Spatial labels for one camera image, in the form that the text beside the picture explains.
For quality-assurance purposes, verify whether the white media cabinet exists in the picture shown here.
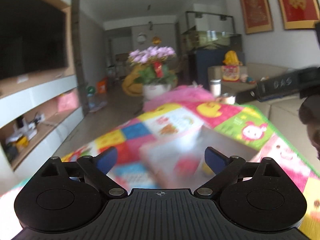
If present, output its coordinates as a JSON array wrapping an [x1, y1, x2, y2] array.
[[1, 7, 84, 188]]

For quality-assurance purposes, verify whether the beige sofa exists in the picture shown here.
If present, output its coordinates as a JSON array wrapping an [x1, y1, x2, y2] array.
[[221, 63, 319, 171]]

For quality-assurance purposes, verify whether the orange bag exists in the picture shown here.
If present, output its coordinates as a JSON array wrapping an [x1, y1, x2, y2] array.
[[96, 77, 108, 94]]

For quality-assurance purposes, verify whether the white thermos bottle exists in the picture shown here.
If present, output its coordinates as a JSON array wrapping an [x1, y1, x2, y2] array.
[[209, 79, 221, 98]]

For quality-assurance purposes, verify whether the pink gift bag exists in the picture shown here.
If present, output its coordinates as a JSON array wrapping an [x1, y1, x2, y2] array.
[[57, 90, 79, 112]]

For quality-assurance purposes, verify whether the pink orchid flower pot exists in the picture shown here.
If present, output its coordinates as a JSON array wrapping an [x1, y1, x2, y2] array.
[[122, 46, 178, 96]]

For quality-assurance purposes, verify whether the colourful cartoon play mat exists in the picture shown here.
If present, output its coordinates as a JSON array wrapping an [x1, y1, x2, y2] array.
[[1, 101, 319, 239]]

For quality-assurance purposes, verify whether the pink tulle cloth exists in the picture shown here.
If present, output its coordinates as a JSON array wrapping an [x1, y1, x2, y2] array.
[[143, 85, 215, 112]]

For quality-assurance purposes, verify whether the pink cardboard box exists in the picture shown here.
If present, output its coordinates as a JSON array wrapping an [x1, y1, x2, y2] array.
[[139, 126, 259, 191]]

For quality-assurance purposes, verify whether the red framed picture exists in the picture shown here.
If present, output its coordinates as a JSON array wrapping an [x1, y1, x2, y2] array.
[[278, 0, 319, 30], [240, 0, 273, 35]]

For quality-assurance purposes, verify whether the black television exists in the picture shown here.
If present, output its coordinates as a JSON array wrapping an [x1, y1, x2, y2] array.
[[1, 0, 67, 79]]

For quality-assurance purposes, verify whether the watermelon ball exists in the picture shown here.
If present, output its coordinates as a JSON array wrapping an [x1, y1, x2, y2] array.
[[87, 86, 95, 95]]

